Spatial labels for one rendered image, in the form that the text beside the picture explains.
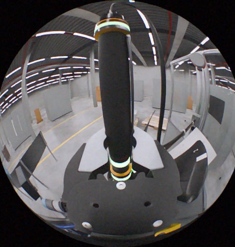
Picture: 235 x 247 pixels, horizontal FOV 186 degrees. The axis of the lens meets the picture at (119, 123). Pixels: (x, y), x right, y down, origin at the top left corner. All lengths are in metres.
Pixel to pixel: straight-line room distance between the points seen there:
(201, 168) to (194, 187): 0.05
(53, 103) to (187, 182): 6.24
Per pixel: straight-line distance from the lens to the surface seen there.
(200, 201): 0.94
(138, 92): 7.32
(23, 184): 0.72
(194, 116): 0.64
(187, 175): 0.19
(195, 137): 0.54
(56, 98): 6.26
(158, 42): 0.17
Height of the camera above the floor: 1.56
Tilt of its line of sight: 27 degrees down
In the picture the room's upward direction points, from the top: 3 degrees counter-clockwise
